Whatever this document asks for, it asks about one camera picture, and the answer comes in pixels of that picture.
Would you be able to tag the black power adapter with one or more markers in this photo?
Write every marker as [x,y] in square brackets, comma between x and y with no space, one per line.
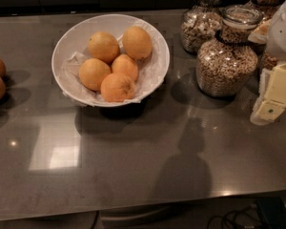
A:
[272,212]

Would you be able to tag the orange front in bowl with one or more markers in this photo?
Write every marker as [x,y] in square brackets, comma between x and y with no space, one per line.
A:
[117,87]

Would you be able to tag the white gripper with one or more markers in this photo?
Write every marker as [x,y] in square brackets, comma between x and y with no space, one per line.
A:
[283,32]

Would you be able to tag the back left glass jar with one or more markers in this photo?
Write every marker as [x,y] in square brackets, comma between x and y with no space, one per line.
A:
[199,24]

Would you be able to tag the white paper liner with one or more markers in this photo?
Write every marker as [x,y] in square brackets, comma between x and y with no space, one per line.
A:
[151,73]

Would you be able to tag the right glass cereal jar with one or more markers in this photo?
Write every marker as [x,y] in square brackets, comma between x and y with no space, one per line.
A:
[267,61]

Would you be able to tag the white bowl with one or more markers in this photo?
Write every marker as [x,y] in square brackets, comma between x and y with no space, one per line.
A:
[73,35]

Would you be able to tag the glass cereal jar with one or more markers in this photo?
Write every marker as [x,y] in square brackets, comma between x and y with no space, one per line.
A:
[267,61]
[224,64]

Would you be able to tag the front glass cereal jar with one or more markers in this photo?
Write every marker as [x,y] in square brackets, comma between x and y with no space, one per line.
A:
[224,64]

